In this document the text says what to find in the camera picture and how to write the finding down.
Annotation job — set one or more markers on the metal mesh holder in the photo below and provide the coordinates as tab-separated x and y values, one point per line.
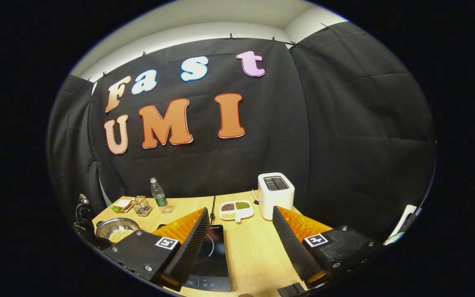
142	206

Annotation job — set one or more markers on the pile of yellow soybeans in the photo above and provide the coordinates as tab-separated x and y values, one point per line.
120	236

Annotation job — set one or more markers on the clear plastic water bottle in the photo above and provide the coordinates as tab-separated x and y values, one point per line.
159	196

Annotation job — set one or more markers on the black induction cooktop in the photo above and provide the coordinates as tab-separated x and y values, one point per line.
217	255

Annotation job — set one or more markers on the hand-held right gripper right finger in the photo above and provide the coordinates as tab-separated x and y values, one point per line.
287	239

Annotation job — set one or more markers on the white divided dish of beans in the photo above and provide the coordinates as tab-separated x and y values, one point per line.
236	209

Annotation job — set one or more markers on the white toaster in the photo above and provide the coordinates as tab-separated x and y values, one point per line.
275	198

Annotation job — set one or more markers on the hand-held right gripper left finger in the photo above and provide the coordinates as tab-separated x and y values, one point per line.
198	235

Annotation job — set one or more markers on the black backdrop cloth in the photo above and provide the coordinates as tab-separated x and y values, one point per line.
344	132

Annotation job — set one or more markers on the small white plate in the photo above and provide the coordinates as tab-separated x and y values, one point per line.
128	208

